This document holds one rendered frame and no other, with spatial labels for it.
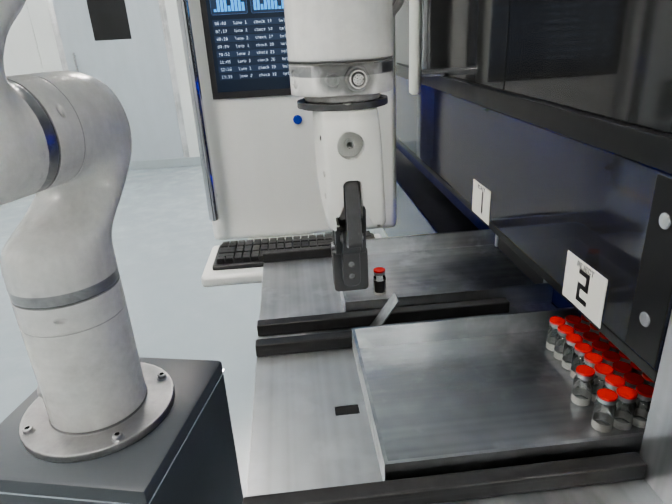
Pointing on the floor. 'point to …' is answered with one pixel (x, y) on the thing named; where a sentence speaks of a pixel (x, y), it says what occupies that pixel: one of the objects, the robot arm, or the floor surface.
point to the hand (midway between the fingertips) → (350, 267)
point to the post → (660, 427)
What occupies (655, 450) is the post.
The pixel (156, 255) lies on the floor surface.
